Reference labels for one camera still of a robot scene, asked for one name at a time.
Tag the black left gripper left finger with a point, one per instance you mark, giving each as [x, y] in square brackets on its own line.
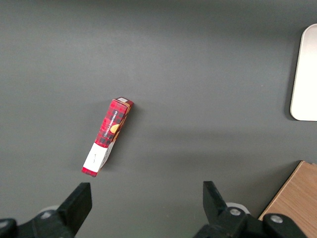
[76, 208]

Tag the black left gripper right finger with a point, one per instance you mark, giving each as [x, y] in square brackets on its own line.
[213, 200]

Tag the wooden drawer cabinet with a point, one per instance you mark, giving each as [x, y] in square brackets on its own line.
[296, 188]

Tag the red plaid shortbread cookie box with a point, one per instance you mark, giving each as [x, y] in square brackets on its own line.
[111, 129]

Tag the beige plastic tray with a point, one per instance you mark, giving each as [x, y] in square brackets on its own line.
[305, 81]

